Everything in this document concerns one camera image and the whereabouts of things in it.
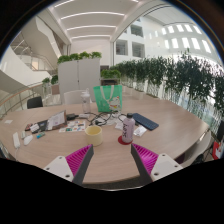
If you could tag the white paper slip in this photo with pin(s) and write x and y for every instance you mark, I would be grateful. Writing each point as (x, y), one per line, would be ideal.
(8, 121)

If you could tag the ceiling light strips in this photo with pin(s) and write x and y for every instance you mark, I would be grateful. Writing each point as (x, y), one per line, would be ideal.
(93, 15)

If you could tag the planter box with green plants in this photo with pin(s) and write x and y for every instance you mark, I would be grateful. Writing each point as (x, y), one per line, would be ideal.
(50, 83)
(110, 75)

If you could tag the small white device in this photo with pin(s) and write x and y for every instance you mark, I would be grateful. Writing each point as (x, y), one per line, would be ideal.
(23, 134)

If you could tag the black power adapter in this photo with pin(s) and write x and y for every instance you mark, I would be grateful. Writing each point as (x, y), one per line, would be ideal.
(71, 116)

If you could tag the colourful sticker sheet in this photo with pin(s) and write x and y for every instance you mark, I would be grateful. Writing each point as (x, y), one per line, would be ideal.
(74, 126)

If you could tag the small dark red case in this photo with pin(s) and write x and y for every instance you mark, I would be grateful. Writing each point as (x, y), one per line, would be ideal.
(28, 127)

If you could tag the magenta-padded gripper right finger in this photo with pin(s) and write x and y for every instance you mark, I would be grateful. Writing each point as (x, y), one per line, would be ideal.
(146, 159)

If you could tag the white power strip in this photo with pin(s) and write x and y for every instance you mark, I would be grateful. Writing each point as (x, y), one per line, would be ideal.
(16, 140)

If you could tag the dark blue keyboard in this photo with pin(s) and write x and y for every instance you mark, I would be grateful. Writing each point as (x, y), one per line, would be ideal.
(146, 121)

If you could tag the black chair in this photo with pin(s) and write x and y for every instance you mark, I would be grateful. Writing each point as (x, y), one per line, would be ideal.
(35, 102)

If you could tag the green tote bag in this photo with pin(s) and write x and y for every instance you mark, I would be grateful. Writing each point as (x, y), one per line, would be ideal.
(106, 98)

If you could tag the white cabinet topped with plants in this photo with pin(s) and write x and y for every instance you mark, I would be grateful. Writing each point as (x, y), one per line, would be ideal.
(80, 78)

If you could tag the flat round red coaster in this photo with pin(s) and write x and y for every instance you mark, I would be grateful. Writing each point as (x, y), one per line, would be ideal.
(120, 140)

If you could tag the black flat case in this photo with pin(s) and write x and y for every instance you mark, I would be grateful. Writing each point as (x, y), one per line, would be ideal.
(41, 126)

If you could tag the clear plastic water bottle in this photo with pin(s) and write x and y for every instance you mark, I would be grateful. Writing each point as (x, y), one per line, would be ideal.
(86, 103)

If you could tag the white paper packet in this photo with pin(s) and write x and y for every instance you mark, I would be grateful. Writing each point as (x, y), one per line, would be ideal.
(140, 131)

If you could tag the small teal marker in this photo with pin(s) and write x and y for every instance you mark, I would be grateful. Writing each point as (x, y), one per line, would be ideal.
(40, 135)

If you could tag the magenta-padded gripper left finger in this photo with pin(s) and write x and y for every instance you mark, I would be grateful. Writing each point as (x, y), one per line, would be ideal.
(78, 160)

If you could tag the purple drink bottle black cap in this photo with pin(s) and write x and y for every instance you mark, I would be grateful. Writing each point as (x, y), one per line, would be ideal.
(128, 130)

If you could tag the white computer mouse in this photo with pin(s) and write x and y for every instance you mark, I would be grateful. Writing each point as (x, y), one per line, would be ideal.
(28, 140)

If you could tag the pale yellow mug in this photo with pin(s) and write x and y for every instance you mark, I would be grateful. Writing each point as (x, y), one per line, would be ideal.
(94, 136)

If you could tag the row of green potted trees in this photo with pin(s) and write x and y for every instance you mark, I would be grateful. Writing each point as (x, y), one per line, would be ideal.
(186, 76)

